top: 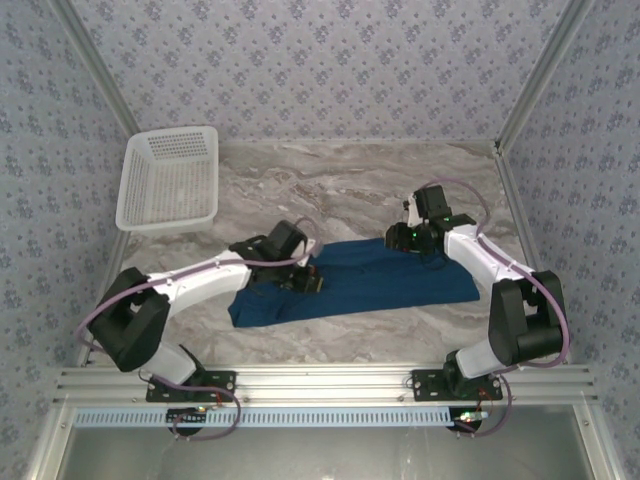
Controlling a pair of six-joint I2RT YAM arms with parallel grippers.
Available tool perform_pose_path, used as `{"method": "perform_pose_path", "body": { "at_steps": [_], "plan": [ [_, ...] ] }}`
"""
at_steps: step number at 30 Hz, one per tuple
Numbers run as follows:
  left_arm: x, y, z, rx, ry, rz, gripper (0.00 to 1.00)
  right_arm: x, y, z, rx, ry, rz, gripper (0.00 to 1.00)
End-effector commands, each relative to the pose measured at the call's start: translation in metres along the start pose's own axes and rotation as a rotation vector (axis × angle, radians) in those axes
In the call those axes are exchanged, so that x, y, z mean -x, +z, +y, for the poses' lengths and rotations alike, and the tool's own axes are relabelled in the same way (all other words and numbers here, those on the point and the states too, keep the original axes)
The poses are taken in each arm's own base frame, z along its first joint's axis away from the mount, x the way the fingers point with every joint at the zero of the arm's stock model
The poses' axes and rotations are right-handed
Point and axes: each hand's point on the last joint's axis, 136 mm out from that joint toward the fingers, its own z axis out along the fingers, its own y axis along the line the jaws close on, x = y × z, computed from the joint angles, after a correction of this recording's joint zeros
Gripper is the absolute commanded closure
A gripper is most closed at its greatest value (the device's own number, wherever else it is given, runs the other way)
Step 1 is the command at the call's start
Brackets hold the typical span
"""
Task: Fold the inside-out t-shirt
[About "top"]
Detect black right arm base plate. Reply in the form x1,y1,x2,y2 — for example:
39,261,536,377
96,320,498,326
410,369,504,403

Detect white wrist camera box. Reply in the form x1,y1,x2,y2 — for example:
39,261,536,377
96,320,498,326
403,195,425,229
293,237,321,269

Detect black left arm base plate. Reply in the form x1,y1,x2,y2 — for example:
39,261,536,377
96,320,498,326
145,370,237,403

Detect white slotted cable duct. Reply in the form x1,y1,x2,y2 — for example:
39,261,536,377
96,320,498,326
74,409,459,429

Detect aluminium frame post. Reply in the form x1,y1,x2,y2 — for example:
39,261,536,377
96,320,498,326
493,0,597,151
48,0,140,135

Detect white perforated plastic basket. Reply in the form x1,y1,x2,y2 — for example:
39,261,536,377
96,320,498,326
114,124,220,234

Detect blue t-shirt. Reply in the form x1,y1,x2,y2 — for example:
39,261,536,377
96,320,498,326
227,237,482,330

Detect aluminium frame leg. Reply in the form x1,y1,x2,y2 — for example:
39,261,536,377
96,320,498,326
27,404,76,480
572,404,629,480

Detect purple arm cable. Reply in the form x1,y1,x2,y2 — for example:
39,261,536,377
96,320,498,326
75,216,324,442
422,177,572,440

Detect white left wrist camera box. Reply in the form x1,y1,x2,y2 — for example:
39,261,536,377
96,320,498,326
293,237,321,269

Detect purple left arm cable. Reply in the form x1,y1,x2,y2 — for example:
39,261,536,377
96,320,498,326
75,216,324,442

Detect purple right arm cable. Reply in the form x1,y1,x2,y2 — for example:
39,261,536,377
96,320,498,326
422,177,572,440

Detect aluminium mounting rail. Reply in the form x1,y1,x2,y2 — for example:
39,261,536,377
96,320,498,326
52,364,599,406

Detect grey metal panel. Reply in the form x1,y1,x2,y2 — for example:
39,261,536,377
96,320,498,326
64,405,596,480

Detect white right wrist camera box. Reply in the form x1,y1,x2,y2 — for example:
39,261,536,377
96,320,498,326
403,195,425,229

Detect small black controller board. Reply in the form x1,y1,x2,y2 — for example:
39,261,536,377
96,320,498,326
166,407,209,435
451,407,490,434

